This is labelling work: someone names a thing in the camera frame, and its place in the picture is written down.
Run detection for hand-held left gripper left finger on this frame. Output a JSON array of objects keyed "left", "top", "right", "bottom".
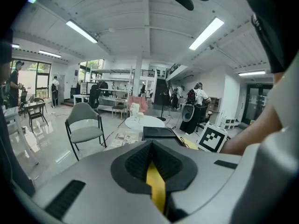
[{"left": 111, "top": 140, "right": 153, "bottom": 195}]

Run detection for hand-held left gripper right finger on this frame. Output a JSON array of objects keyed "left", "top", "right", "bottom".
[{"left": 152, "top": 140, "right": 198, "bottom": 192}]

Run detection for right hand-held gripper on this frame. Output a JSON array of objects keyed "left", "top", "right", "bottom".
[{"left": 197, "top": 122, "right": 228, "bottom": 154}]

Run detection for black box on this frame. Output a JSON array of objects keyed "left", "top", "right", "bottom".
[{"left": 142, "top": 126, "right": 183, "bottom": 147}]

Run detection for person's right forearm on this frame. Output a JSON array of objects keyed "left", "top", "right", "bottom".
[{"left": 221, "top": 101, "right": 284, "bottom": 156}]

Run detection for yellow sheet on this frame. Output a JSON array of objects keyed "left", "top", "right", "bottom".
[{"left": 178, "top": 136, "right": 199, "bottom": 150}]

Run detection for white storage boxes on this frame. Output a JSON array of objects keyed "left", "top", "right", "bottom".
[{"left": 220, "top": 116, "right": 240, "bottom": 131}]

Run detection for printed magazine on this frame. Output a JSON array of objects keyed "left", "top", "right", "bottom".
[{"left": 109, "top": 130, "right": 143, "bottom": 149}]

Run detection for white round table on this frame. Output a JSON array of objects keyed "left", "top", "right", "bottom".
[{"left": 124, "top": 115, "right": 166, "bottom": 131}]

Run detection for dark glass door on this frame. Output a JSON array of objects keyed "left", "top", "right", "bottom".
[{"left": 241, "top": 84, "right": 274, "bottom": 124}]

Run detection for black floor stand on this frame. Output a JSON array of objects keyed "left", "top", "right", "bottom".
[{"left": 157, "top": 85, "right": 167, "bottom": 122}]

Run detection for pink armchair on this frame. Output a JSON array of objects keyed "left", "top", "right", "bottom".
[{"left": 128, "top": 95, "right": 149, "bottom": 114}]

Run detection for grey chair with black legs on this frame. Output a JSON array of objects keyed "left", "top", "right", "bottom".
[{"left": 64, "top": 102, "right": 107, "bottom": 161}]

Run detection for black staircase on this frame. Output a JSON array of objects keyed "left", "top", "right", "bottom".
[{"left": 165, "top": 63, "right": 182, "bottom": 102}]

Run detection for long ceiling light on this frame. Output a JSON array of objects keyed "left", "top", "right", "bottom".
[
  {"left": 238, "top": 70, "right": 267, "bottom": 77},
  {"left": 38, "top": 50, "right": 62, "bottom": 58},
  {"left": 188, "top": 17, "right": 225, "bottom": 51},
  {"left": 65, "top": 19, "right": 99, "bottom": 44}
]

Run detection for black office chair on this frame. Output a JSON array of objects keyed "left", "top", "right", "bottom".
[{"left": 88, "top": 84, "right": 102, "bottom": 110}]

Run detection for black table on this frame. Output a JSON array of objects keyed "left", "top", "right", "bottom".
[{"left": 24, "top": 100, "right": 49, "bottom": 132}]

